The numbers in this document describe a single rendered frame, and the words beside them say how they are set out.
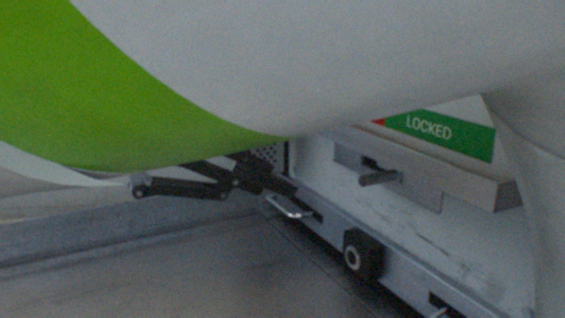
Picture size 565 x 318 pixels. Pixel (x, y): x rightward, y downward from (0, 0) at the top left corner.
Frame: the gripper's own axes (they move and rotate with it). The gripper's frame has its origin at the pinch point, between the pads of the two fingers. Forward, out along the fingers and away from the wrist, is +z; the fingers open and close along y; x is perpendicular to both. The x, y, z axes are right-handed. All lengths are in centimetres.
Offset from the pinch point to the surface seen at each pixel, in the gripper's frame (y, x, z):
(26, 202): 27, -50, -14
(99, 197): 20.7, -45.2, -3.0
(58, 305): 27.0, -14.5, -10.6
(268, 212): 8.6, -26.9, 20.6
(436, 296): 3.4, 12.0, 19.6
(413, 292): 4.8, 8.6, 20.3
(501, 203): -8.4, 19.7, 10.6
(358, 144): -8.2, 0.0, 9.6
